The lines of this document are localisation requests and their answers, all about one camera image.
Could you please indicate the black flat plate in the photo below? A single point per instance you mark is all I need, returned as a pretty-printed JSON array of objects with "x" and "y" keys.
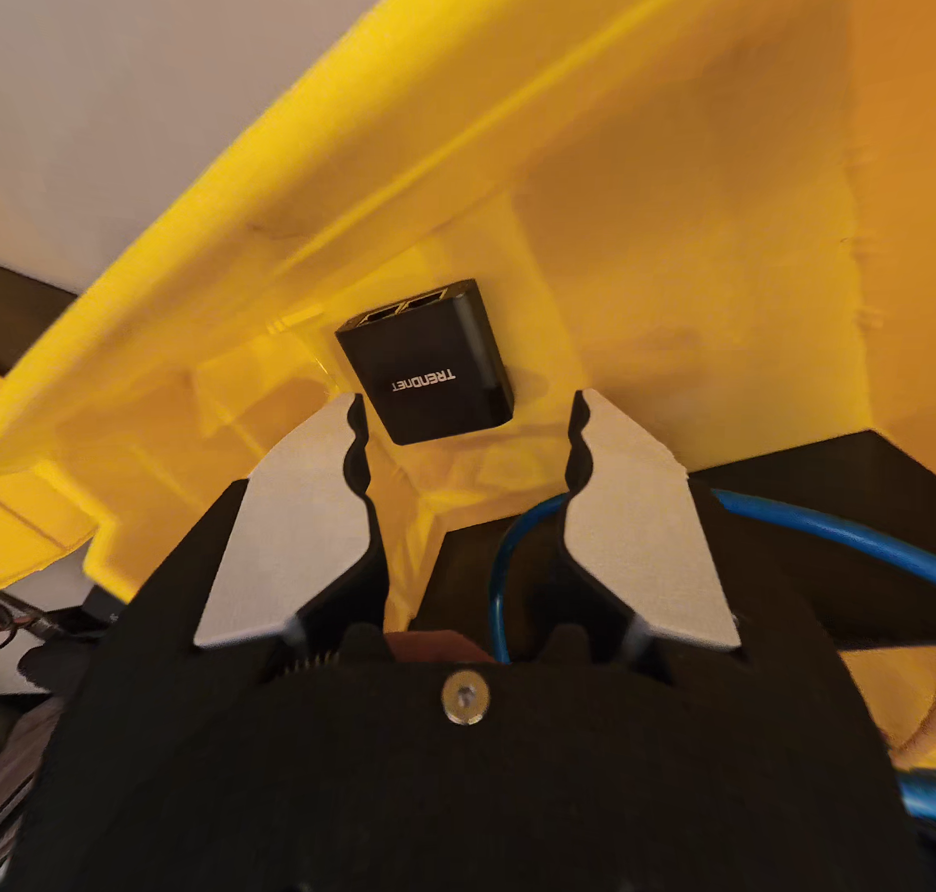
[{"x": 29, "y": 314}]

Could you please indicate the yellow plastic bin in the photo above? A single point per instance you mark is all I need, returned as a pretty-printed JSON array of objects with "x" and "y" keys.
[{"x": 658, "y": 175}]

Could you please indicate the small black box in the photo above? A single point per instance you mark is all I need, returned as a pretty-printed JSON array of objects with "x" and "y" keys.
[{"x": 102, "y": 603}]

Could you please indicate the black network switch box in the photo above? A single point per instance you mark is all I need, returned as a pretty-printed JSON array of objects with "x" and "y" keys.
[{"x": 431, "y": 372}]

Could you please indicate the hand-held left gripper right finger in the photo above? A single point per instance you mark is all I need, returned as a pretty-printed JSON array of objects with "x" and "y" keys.
[{"x": 643, "y": 541}]

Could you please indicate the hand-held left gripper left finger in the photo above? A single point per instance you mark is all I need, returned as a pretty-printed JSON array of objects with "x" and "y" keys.
[{"x": 292, "y": 541}]

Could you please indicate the black bin divider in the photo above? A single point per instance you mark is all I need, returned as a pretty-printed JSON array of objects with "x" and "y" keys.
[{"x": 804, "y": 482}]

